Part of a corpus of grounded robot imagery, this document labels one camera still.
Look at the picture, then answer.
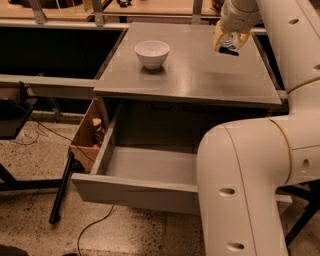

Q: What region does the wooden box on floor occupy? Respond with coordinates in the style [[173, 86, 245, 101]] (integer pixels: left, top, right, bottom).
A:
[[70, 99, 106, 172]]

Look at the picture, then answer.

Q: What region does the black office chair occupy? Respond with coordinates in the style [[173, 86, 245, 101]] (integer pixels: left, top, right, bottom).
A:
[[276, 179, 320, 249]]

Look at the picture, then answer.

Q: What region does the black floor cable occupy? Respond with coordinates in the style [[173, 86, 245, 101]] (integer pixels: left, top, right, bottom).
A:
[[13, 103, 115, 256]]

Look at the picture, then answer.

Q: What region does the open grey top drawer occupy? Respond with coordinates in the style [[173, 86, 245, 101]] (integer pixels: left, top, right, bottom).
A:
[[72, 104, 290, 217]]

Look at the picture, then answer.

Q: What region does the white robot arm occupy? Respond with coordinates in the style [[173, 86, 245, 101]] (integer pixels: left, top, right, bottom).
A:
[[197, 0, 320, 256]]

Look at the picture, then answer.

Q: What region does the grey cabinet with top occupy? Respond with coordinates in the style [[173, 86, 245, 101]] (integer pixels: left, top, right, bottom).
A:
[[94, 23, 282, 153]]

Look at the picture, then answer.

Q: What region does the dark blue rxbar wrapper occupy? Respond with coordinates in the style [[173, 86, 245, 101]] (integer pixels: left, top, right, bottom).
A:
[[218, 38, 239, 56]]

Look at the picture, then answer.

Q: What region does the metal railing frame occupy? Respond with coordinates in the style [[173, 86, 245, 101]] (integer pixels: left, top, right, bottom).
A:
[[0, 0, 268, 36]]

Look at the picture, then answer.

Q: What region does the white ceramic bowl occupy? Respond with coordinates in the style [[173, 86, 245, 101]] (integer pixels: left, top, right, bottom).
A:
[[135, 40, 170, 69]]

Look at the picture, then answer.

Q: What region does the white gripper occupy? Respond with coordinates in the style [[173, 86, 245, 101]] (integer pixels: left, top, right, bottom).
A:
[[213, 0, 261, 52]]

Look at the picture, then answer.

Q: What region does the black stand leg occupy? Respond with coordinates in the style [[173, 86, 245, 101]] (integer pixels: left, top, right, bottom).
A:
[[49, 152, 74, 224]]

